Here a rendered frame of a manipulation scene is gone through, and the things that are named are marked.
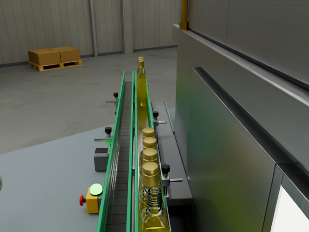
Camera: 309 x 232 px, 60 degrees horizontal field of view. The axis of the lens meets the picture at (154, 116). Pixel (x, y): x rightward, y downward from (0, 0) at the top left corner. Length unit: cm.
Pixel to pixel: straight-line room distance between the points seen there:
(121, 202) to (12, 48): 701
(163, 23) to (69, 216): 881
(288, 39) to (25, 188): 116
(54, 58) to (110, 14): 244
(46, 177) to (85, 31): 707
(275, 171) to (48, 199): 101
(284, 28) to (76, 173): 112
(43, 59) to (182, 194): 615
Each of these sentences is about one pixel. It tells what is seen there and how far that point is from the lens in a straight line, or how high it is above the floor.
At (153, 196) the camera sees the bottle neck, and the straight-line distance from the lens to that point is 53.
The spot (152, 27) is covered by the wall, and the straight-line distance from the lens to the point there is 932.
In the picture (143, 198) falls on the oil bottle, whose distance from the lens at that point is 61.
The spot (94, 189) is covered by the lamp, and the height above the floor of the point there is 85.
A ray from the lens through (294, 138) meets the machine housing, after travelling 30.
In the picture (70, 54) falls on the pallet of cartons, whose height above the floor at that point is 30.
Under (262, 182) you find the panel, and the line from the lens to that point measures 35.
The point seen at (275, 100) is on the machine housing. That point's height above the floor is 138.
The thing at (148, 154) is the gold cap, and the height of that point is 116.
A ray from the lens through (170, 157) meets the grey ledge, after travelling 114.
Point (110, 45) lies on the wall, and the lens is 856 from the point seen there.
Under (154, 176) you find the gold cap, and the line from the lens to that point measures 57.
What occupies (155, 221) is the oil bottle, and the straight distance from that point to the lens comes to 56.
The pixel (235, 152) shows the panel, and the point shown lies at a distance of 43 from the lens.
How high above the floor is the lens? 148
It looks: 23 degrees down
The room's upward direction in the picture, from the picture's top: straight up
